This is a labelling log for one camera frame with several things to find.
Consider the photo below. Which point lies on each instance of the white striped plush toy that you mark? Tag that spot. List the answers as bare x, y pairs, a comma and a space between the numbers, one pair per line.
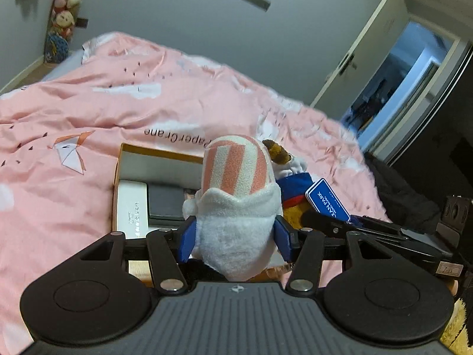
232, 229

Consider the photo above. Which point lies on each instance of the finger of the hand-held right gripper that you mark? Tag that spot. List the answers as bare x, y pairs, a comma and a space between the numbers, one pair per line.
325, 226
360, 221

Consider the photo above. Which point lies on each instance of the dark grey box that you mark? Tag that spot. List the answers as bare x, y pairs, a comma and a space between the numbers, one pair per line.
164, 199

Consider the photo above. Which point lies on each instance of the white door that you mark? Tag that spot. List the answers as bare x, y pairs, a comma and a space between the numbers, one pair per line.
354, 44

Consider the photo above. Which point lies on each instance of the yellow cardboard box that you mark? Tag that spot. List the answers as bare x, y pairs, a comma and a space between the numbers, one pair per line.
159, 170

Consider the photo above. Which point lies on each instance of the column of plush toys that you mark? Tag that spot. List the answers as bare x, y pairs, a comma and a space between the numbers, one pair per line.
64, 18

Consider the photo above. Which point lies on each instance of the blue hang tag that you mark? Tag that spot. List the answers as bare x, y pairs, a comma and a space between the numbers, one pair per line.
327, 199

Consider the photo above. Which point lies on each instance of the brown plush dog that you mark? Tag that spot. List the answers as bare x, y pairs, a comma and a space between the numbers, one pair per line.
292, 188

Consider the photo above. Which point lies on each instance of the dark cloth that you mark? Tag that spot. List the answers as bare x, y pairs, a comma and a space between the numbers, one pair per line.
402, 192

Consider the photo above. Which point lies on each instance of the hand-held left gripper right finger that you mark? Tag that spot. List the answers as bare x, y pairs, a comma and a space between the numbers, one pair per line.
283, 237

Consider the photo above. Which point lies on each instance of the white door frame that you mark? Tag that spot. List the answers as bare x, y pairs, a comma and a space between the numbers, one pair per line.
425, 100

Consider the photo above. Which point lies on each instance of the pink printed blanket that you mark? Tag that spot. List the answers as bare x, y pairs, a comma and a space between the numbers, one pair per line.
92, 100

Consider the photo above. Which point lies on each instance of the white box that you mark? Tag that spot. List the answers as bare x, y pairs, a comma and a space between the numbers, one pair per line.
131, 207

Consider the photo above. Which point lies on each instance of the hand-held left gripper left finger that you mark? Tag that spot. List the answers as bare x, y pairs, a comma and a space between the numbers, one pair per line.
186, 238

